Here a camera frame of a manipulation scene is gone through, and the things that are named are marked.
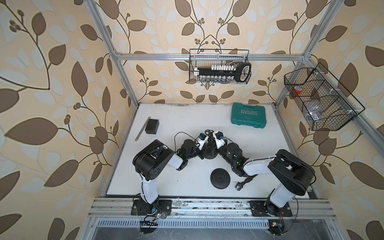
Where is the red item in basket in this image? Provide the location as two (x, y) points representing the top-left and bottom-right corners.
(292, 86), (303, 96)

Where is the plastic bag in basket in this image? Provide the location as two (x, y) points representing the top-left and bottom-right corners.
(303, 99), (326, 121)

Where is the socket set rail black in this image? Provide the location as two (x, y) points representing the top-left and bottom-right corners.
(192, 63), (252, 84)

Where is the green plastic tool case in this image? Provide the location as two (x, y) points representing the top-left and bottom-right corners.
(231, 103), (267, 129)

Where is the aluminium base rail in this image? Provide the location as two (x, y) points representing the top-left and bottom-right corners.
(88, 198), (337, 230)

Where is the black wire basket wall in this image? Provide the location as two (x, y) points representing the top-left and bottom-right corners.
(284, 63), (366, 131)
(189, 49), (252, 85)

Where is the black wire basket right wall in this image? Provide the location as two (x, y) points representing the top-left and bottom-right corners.
(284, 63), (366, 131)

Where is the black microphone stand pole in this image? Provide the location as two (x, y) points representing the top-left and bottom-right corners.
(205, 130), (216, 150)

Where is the black wire basket back wall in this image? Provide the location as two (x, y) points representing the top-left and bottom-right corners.
(189, 49), (252, 85)

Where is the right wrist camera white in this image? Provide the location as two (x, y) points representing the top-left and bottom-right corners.
(213, 131), (227, 150)

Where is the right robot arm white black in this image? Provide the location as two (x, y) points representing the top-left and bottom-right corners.
(217, 140), (315, 217)

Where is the small black box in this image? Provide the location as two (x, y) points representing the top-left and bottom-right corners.
(145, 119), (160, 135)

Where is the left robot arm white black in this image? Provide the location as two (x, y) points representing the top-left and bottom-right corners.
(132, 138), (207, 216)

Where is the black round stand base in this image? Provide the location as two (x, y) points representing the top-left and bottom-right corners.
(202, 146), (218, 160)

